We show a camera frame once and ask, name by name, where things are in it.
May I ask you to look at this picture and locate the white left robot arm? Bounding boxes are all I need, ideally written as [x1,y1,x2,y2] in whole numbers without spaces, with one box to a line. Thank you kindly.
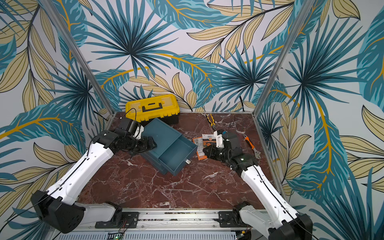
[31,131,157,234]

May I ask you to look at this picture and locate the teal drawer cabinet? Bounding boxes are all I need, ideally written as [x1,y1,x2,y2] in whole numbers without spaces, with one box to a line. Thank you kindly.
[141,118,182,176]

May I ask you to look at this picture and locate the yellow and black toolbox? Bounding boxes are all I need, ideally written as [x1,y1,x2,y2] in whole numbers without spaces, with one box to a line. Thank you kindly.
[125,94,180,123]

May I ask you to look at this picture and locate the aluminium corner post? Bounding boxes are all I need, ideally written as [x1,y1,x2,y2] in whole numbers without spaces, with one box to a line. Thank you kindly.
[41,0,115,116]
[252,0,316,116]

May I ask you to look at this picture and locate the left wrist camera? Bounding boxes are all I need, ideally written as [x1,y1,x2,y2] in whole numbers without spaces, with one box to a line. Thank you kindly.
[115,118,144,140]

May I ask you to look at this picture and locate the orange seed bag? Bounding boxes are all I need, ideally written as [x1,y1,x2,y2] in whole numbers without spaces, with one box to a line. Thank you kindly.
[193,136,211,161]

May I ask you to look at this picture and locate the orange adjustable wrench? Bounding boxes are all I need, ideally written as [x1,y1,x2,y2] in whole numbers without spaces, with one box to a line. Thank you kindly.
[243,135,261,160]

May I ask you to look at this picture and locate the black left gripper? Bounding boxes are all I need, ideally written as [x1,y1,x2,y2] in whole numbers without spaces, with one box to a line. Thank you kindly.
[124,135,158,157]

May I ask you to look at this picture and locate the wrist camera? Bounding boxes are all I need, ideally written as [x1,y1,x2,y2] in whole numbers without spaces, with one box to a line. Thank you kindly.
[214,130,234,149]
[115,118,144,140]

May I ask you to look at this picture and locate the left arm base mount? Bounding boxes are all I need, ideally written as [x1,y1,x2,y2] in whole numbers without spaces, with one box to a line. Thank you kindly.
[95,212,139,229]

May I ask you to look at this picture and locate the teal top drawer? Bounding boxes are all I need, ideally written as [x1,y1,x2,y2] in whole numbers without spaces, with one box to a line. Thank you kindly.
[159,136,198,176]

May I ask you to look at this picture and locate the yellow handled pliers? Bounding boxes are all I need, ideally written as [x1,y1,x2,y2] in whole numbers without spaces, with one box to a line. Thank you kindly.
[206,114,217,131]

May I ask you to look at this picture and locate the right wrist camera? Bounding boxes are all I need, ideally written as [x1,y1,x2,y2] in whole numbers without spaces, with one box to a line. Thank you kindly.
[214,130,234,149]

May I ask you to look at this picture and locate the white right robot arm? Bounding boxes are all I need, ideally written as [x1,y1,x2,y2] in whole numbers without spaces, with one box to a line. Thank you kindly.
[203,141,313,240]

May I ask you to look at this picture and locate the aluminium corner post right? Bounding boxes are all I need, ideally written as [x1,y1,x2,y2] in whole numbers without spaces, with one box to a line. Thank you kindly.
[252,0,316,116]

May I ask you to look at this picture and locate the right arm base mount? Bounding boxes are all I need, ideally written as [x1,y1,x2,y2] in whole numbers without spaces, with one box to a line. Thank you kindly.
[218,210,248,228]

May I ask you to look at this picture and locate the aluminium corner post left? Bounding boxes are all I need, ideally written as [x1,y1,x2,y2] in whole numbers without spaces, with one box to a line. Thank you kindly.
[41,0,115,116]

